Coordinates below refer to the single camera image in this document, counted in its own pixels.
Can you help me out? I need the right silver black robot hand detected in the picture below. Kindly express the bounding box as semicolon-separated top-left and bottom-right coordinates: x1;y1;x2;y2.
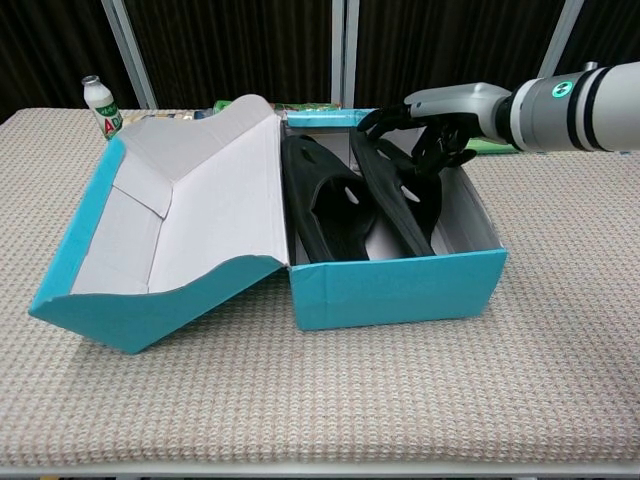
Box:
357;82;516;179

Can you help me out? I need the black rubber slipper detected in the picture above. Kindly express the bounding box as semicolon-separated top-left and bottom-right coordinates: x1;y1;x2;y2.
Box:
280;133;379;262
349;127;444;257

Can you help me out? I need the light blue cardboard shoe box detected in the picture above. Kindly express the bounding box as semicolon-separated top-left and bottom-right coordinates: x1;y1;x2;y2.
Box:
28;93;510;356

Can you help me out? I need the dark pleated curtain panel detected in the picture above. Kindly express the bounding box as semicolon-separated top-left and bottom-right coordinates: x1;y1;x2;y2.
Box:
0;0;137;122
124;0;335;109
355;0;569;108
559;0;640;69

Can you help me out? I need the green chips can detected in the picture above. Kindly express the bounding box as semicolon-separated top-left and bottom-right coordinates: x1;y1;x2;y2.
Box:
213;99;346;113

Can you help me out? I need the beige woven table cloth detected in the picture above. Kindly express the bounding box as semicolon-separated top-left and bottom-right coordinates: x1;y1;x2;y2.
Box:
0;105;640;464

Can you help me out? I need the small white milk drink bottle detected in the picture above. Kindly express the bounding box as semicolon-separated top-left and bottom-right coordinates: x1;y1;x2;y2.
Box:
81;74;124;143

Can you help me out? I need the green toy pump blue handle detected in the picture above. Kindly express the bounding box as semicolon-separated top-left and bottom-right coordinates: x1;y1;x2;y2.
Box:
467;137;521;156

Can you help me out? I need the grey metal frame post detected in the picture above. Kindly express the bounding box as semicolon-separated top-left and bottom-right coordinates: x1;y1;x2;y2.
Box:
537;0;596;81
99;0;159;109
329;0;361;109

